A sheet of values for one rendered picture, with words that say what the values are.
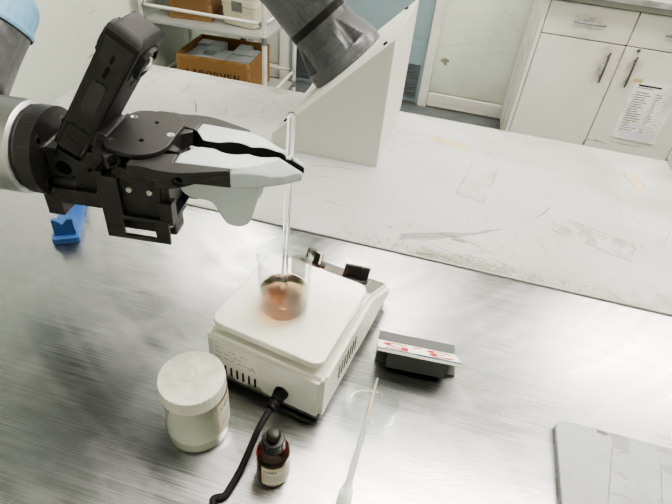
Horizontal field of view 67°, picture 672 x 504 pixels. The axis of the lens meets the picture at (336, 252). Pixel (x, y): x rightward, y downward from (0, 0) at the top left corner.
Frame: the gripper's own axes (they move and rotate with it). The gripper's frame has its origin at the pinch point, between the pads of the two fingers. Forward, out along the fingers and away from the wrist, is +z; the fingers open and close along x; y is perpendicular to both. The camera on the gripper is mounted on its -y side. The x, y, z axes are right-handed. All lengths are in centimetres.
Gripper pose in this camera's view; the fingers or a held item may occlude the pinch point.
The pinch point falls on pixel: (287, 161)
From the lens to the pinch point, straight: 40.1
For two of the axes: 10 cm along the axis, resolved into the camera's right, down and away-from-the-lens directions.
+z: 9.9, 1.5, -0.3
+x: -1.1, 6.3, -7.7
